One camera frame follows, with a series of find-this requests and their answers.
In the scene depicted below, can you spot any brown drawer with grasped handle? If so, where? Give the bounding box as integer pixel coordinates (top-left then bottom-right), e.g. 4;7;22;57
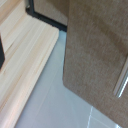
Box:
62;0;128;128

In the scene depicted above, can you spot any black frame drawer cabinet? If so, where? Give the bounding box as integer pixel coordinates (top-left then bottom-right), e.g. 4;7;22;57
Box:
25;0;70;33

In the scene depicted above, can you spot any long silver drawer handle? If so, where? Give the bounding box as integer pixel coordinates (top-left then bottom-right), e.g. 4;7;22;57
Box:
112;55;128;98

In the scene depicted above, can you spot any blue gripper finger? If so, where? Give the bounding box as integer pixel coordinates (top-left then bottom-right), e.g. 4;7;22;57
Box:
0;35;6;70

